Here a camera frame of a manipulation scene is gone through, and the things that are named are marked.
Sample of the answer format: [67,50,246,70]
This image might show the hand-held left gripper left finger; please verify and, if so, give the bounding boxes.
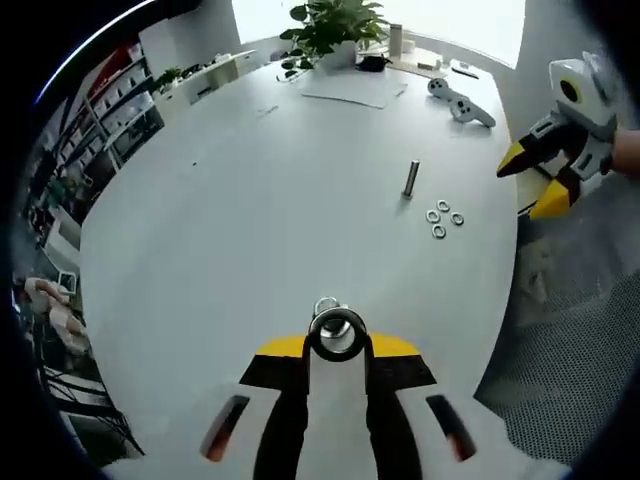
[107,333,312,480]

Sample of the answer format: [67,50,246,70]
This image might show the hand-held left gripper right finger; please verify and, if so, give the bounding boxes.
[363,333,571,480]

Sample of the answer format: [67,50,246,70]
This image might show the thin threaded stud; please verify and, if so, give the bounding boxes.
[399,159,421,200]

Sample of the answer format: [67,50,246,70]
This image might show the white flat device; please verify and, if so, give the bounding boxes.
[449,58,480,80]

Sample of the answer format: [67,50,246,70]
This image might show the grey mesh office chair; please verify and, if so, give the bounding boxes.
[474,269,636,469]

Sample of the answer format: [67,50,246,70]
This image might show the wooden board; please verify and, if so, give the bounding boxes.
[389,49,446,76]

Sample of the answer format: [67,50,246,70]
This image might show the white paper sheet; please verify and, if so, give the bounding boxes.
[299,74,409,110]

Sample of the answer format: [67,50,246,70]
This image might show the large potted green plant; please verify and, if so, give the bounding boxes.
[278,0,392,80]

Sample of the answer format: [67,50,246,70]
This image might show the metal shelving rack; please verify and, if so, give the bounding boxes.
[49,42,166,211]

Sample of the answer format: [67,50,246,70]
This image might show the rows of white storage bins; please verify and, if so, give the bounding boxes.
[89,49,151,151]

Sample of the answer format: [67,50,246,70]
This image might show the white low cabinet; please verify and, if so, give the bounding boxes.
[164,48,259,106]

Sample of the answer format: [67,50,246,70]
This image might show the small potted plant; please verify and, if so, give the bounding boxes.
[155,67,184,94]

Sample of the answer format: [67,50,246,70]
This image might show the curved ceiling light strip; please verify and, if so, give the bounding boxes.
[37,0,156,96]

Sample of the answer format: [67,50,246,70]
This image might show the tangle of black cables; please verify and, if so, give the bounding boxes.
[39,349,146,456]

